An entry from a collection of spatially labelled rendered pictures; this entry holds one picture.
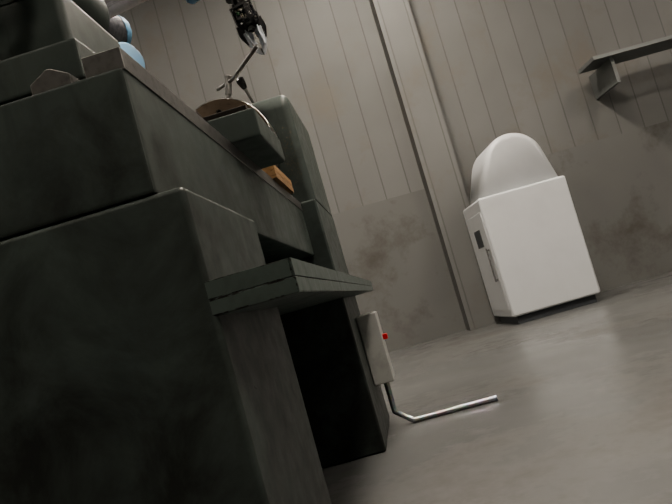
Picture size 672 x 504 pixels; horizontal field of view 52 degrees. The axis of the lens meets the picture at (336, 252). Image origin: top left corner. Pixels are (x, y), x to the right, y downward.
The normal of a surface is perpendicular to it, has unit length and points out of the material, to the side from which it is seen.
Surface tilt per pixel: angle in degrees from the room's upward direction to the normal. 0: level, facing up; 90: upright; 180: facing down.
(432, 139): 90
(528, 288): 90
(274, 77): 90
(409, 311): 90
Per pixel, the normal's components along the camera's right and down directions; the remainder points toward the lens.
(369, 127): 0.00, -0.08
